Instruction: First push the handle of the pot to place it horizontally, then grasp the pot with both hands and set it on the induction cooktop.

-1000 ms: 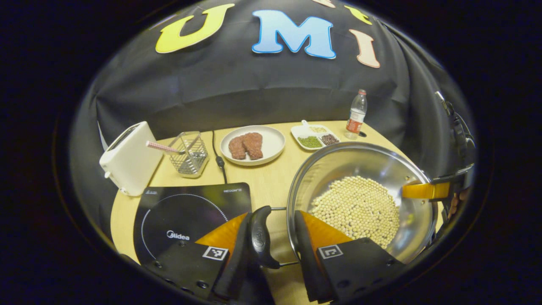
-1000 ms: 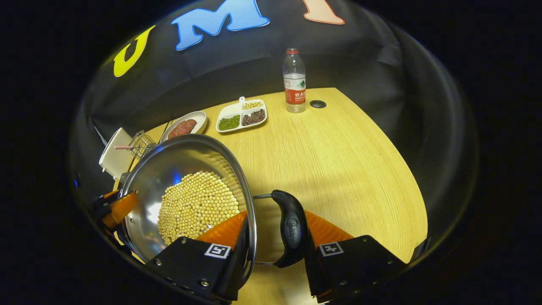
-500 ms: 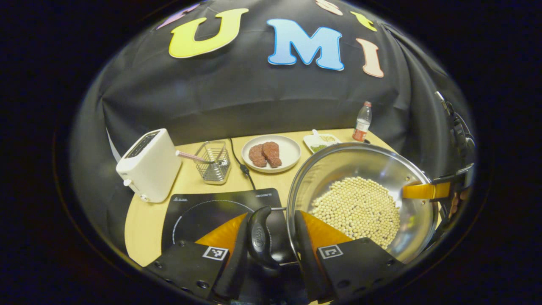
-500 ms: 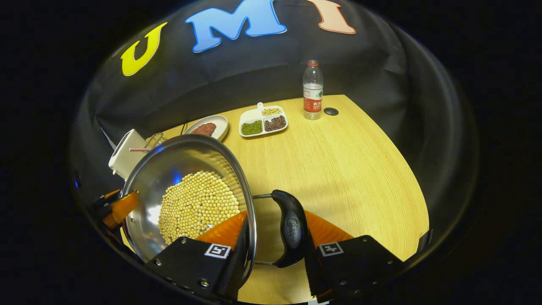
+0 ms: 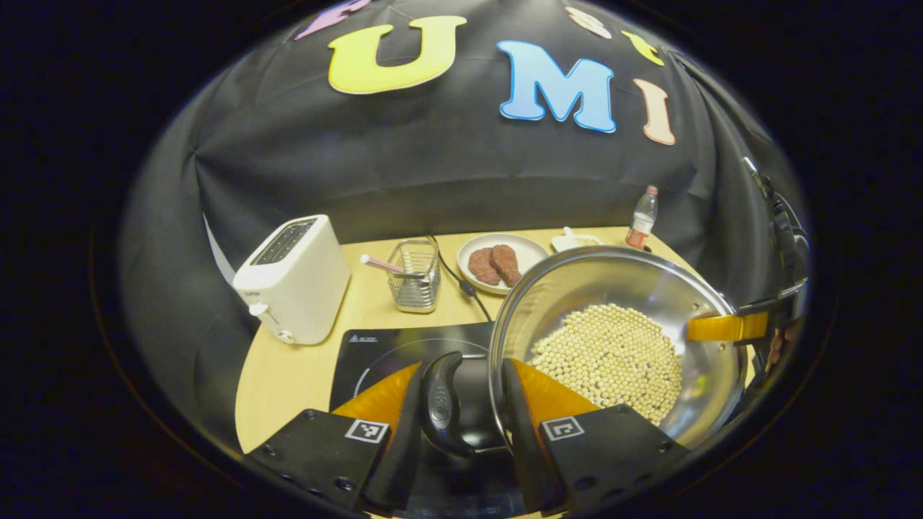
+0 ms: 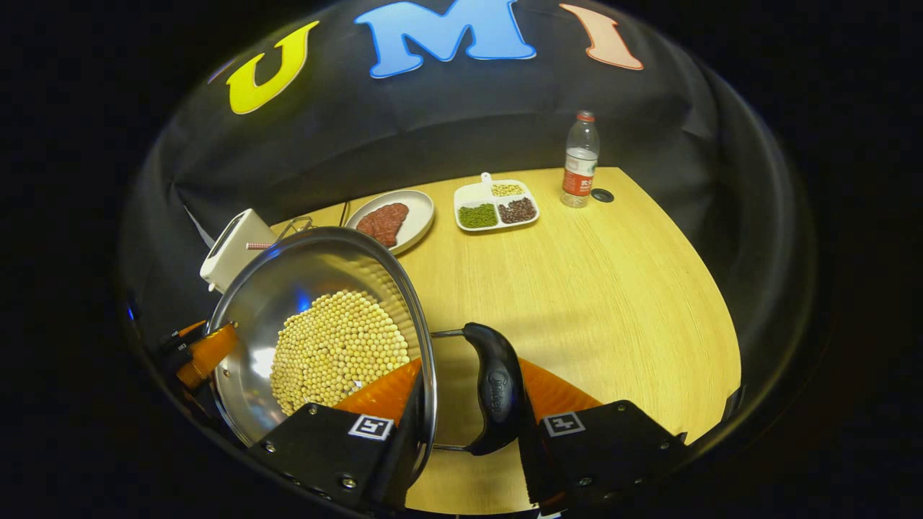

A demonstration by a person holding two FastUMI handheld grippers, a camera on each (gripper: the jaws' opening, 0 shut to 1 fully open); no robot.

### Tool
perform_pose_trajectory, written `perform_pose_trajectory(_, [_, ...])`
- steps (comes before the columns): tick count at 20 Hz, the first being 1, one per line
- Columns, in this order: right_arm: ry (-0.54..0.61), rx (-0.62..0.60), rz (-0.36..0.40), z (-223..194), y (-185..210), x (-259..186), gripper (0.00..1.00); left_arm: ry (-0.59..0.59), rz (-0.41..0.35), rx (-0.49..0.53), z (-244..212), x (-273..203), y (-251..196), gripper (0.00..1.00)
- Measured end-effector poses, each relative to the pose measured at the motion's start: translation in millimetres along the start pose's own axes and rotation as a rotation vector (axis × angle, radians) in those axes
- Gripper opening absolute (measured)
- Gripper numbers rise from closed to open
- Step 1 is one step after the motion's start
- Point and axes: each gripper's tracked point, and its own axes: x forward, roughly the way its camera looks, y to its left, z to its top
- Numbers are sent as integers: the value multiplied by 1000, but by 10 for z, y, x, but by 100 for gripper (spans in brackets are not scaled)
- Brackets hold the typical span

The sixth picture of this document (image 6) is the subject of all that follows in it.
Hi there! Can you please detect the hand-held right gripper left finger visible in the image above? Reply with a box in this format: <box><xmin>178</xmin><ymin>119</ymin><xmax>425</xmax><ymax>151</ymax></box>
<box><xmin>249</xmin><ymin>358</ymin><xmax>426</xmax><ymax>513</ymax></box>

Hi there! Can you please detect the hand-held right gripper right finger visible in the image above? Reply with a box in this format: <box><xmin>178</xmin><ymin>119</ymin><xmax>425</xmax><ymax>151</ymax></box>
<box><xmin>516</xmin><ymin>358</ymin><xmax>686</xmax><ymax>509</ymax></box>

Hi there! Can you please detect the steel pot with black handles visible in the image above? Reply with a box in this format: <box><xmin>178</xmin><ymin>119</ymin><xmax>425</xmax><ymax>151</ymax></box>
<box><xmin>206</xmin><ymin>226</ymin><xmax>531</xmax><ymax>498</ymax></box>

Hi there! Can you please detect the pile of yellow soybeans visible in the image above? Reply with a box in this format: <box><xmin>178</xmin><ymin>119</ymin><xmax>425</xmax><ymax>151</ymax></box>
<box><xmin>270</xmin><ymin>290</ymin><xmax>410</xmax><ymax>417</ymax></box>

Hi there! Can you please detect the white toaster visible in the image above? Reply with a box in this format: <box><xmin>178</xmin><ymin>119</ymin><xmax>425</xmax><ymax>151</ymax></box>
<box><xmin>200</xmin><ymin>208</ymin><xmax>278</xmax><ymax>293</ymax></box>

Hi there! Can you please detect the white oval plate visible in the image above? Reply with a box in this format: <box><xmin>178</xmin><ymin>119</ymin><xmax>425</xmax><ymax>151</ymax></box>
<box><xmin>345</xmin><ymin>190</ymin><xmax>436</xmax><ymax>256</ymax></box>

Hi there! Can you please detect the pile of dark red beans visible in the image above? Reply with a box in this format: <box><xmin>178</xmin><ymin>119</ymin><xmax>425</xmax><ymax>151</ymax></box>
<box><xmin>498</xmin><ymin>197</ymin><xmax>538</xmax><ymax>224</ymax></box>

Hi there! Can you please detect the pile of green mung beans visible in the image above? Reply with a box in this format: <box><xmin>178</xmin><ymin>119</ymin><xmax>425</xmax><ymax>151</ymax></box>
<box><xmin>458</xmin><ymin>203</ymin><xmax>499</xmax><ymax>230</ymax></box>

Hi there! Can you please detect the clear plastic water bottle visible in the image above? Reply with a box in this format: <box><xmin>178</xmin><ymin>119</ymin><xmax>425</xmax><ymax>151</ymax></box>
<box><xmin>561</xmin><ymin>110</ymin><xmax>601</xmax><ymax>208</ymax></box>

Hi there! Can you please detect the white divided dish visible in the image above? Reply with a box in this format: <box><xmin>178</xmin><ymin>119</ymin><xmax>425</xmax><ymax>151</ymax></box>
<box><xmin>454</xmin><ymin>172</ymin><xmax>540</xmax><ymax>233</ymax></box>

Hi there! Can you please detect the wire mesh basket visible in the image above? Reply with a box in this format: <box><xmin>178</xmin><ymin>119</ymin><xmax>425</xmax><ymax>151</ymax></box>
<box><xmin>276</xmin><ymin>216</ymin><xmax>315</xmax><ymax>242</ymax></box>

